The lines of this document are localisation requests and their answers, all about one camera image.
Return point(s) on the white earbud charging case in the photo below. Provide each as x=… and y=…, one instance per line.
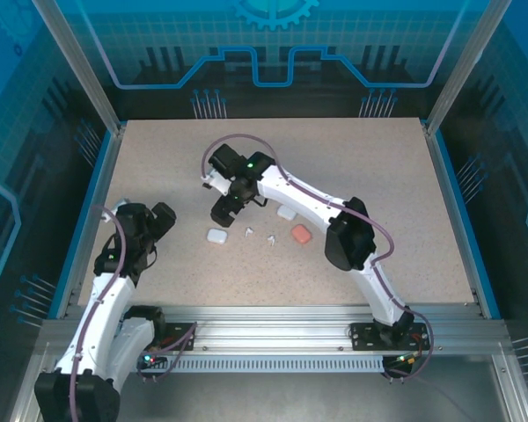
x=286, y=213
x=216, y=235

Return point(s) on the pink earbud charging case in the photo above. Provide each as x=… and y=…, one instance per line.
x=301, y=234

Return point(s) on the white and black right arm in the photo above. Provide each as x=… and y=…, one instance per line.
x=299, y=193

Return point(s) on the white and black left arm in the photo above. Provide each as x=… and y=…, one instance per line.
x=110, y=299

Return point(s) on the aluminium side rail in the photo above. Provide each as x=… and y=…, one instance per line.
x=92, y=211
x=457, y=211

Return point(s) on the long aluminium base rail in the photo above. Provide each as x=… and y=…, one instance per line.
x=268, y=325

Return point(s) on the aluminium frame post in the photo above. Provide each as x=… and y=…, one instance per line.
x=83, y=66
x=462, y=66

